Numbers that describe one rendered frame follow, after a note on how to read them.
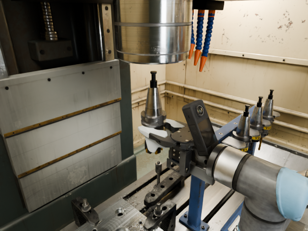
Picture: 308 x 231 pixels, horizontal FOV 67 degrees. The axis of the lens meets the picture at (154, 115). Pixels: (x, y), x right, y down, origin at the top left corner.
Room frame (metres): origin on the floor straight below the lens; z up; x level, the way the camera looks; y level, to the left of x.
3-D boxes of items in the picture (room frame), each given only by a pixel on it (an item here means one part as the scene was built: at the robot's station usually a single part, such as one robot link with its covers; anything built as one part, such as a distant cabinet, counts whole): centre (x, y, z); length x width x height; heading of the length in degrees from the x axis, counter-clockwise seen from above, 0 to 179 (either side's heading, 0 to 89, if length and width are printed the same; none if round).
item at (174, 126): (0.53, -0.04, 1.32); 0.09 x 0.03 x 0.06; 33
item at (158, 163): (0.80, -0.02, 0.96); 0.03 x 0.03 x 0.13
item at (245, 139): (0.69, -0.30, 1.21); 0.06 x 0.06 x 0.03
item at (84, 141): (0.83, 0.32, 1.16); 0.48 x 0.05 x 0.51; 137
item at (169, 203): (0.56, -0.02, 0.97); 0.13 x 0.03 x 0.15; 137
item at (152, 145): (0.48, 0.01, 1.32); 0.09 x 0.03 x 0.06; 60
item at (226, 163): (0.38, -0.15, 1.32); 0.08 x 0.05 x 0.08; 136
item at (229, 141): (0.65, -0.26, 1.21); 0.07 x 0.05 x 0.01; 47
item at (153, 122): (0.52, 0.00, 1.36); 0.06 x 0.06 x 0.03
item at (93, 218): (0.57, 0.23, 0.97); 0.13 x 0.03 x 0.15; 47
